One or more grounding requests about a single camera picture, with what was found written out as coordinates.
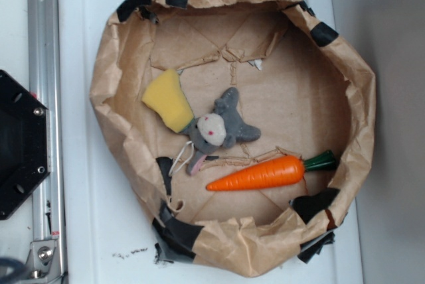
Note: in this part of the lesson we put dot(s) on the yellow sponge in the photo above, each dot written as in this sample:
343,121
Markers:
165,96

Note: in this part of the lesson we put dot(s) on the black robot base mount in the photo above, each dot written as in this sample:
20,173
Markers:
24,144

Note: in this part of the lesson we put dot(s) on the aluminium extrusion rail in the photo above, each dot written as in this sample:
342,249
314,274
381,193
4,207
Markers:
47,257

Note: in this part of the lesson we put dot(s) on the grey plush bunny toy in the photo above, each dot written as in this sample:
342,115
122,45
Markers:
223,127

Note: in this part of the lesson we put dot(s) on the brown paper bag bin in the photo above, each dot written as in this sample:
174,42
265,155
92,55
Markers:
299,82

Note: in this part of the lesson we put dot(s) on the white tray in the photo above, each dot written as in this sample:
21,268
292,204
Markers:
109,239

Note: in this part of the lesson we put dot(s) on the orange plastic toy carrot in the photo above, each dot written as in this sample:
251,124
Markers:
282,171

